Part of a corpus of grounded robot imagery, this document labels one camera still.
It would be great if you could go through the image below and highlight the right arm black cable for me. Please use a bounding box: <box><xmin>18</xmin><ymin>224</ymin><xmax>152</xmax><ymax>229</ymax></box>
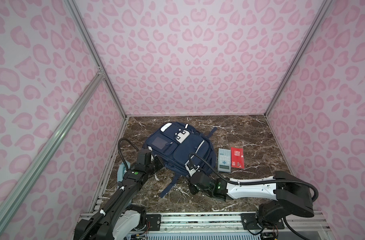
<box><xmin>188</xmin><ymin>152</ymin><xmax>320</xmax><ymax>240</ymax></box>

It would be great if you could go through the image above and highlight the grey blue calculator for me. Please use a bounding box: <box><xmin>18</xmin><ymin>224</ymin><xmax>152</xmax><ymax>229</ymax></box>
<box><xmin>218</xmin><ymin>148</ymin><xmax>232</xmax><ymax>173</ymax></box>

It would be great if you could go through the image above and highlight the diagonal aluminium frame bar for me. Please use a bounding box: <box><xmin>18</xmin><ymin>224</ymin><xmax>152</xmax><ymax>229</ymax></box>
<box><xmin>0</xmin><ymin>73</ymin><xmax>103</xmax><ymax>236</ymax></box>

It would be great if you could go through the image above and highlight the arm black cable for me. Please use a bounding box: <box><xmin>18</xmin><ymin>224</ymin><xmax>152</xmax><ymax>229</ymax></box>
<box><xmin>77</xmin><ymin>137</ymin><xmax>141</xmax><ymax>240</ymax></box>
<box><xmin>188</xmin><ymin>152</ymin><xmax>320</xmax><ymax>240</ymax></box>

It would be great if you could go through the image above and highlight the aluminium corner frame post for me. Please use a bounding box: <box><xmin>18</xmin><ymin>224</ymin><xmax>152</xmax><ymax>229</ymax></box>
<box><xmin>64</xmin><ymin>0</ymin><xmax>127</xmax><ymax>120</ymax></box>

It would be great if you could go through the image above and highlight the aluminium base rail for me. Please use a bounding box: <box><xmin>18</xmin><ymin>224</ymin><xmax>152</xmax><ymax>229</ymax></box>
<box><xmin>71</xmin><ymin>211</ymin><xmax>333</xmax><ymax>240</ymax></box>

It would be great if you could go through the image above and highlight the light blue pencil pouch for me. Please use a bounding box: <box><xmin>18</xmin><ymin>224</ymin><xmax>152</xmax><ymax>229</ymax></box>
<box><xmin>117</xmin><ymin>163</ymin><xmax>127</xmax><ymax>182</ymax></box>

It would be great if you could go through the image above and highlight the right aluminium corner post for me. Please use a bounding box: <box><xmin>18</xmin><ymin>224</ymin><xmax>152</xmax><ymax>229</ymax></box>
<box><xmin>264</xmin><ymin>0</ymin><xmax>335</xmax><ymax>119</ymax></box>

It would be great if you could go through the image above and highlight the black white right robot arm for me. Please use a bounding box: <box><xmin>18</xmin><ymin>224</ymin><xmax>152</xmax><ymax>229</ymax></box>
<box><xmin>188</xmin><ymin>169</ymin><xmax>318</xmax><ymax>231</ymax></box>

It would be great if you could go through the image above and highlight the navy blue student backpack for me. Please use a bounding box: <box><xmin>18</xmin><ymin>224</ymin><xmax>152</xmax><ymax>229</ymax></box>
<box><xmin>142</xmin><ymin>122</ymin><xmax>217</xmax><ymax>198</ymax></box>

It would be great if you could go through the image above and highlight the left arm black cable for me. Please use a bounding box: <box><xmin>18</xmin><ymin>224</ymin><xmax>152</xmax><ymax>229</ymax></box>
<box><xmin>77</xmin><ymin>137</ymin><xmax>141</xmax><ymax>240</ymax></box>

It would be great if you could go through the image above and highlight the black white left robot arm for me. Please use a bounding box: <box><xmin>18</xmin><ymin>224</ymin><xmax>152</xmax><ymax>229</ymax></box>
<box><xmin>73</xmin><ymin>149</ymin><xmax>163</xmax><ymax>240</ymax></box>

